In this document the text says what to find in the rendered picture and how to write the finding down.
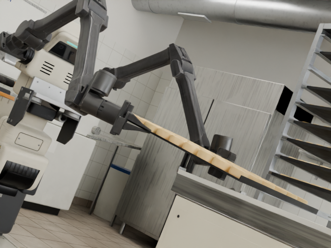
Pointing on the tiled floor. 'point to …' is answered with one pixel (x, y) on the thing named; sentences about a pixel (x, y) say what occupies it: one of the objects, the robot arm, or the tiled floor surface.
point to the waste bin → (111, 193)
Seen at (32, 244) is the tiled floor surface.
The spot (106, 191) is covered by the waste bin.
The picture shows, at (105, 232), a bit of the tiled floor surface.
